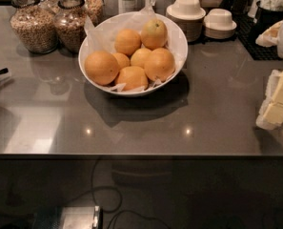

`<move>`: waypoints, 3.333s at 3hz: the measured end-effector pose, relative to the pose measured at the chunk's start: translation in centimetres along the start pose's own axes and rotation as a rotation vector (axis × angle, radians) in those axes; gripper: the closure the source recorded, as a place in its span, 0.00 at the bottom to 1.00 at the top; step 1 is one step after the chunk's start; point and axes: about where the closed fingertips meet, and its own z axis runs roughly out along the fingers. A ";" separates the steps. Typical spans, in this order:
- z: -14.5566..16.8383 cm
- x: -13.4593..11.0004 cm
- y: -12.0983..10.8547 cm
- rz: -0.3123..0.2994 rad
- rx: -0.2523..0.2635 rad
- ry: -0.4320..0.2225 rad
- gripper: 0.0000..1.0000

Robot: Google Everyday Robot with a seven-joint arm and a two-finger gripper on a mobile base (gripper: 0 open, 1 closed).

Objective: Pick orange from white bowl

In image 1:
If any stack of paper bowls left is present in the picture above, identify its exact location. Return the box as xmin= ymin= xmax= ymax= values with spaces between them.
xmin=166 ymin=0 xmax=206 ymax=42

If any glass jar of grains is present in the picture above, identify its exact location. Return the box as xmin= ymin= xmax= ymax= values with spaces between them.
xmin=10 ymin=0 xmax=58 ymax=54
xmin=84 ymin=0 xmax=104 ymax=26
xmin=54 ymin=0 xmax=87 ymax=53

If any white ceramic bowl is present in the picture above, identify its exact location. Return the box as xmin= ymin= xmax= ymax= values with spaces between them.
xmin=77 ymin=10 xmax=189 ymax=98

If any yellowish orange back right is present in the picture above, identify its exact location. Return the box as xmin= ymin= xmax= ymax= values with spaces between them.
xmin=141 ymin=19 xmax=168 ymax=50

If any large orange front left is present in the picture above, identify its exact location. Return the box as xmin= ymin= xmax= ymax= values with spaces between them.
xmin=84 ymin=51 xmax=120 ymax=85

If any stack of paper bowls right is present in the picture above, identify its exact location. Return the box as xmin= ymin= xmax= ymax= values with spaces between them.
xmin=203 ymin=9 xmax=237 ymax=39

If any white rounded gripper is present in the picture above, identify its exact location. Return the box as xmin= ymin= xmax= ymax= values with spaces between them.
xmin=255 ymin=21 xmax=283 ymax=130

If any black rubber mat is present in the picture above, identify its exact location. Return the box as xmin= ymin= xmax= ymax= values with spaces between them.
xmin=233 ymin=14 xmax=280 ymax=60

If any black container with white wrappers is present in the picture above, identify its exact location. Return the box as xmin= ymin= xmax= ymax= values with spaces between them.
xmin=254 ymin=0 xmax=283 ymax=32

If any black cable under table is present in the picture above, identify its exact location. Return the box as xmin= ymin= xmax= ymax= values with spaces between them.
xmin=64 ymin=156 xmax=172 ymax=229

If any glass jar of grains rear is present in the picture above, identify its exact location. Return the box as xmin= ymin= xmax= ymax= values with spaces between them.
xmin=84 ymin=0 xmax=104 ymax=26

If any stack of paper bowls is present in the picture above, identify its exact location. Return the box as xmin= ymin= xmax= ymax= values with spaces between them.
xmin=203 ymin=9 xmax=237 ymax=39
xmin=166 ymin=0 xmax=206 ymax=42

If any glass jar of grains middle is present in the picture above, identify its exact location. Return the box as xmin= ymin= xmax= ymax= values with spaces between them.
xmin=54 ymin=0 xmax=87 ymax=53

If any glass jar of grains left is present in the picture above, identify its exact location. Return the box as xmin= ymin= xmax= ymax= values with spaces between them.
xmin=10 ymin=0 xmax=58 ymax=54

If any metal box under table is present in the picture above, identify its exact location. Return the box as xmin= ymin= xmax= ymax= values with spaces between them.
xmin=59 ymin=205 xmax=102 ymax=229

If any white paper bowl liner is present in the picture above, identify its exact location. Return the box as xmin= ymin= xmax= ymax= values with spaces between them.
xmin=83 ymin=5 xmax=184 ymax=93

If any small orange between front ones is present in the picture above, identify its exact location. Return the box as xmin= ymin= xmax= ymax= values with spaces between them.
xmin=112 ymin=52 xmax=131 ymax=69

